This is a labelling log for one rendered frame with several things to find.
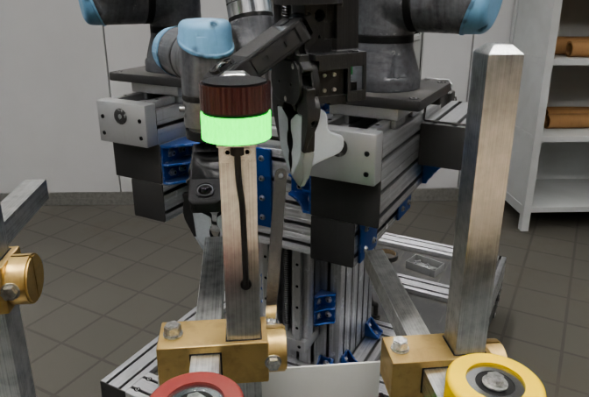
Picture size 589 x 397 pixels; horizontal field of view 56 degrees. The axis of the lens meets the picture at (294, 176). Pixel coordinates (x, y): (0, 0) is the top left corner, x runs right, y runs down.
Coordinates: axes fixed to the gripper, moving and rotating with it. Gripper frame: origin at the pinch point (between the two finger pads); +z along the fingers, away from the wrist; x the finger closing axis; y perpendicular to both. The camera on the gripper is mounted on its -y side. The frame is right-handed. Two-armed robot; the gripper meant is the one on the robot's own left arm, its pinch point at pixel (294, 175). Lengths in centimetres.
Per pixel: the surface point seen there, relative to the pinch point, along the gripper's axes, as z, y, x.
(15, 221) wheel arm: 6.0, -29.7, 17.7
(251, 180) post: -3.2, -8.1, -7.4
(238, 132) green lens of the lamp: -9.5, -11.0, -12.7
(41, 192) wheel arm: 6.0, -26.3, 26.9
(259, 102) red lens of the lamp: -11.7, -9.0, -12.6
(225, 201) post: -1.3, -10.5, -6.5
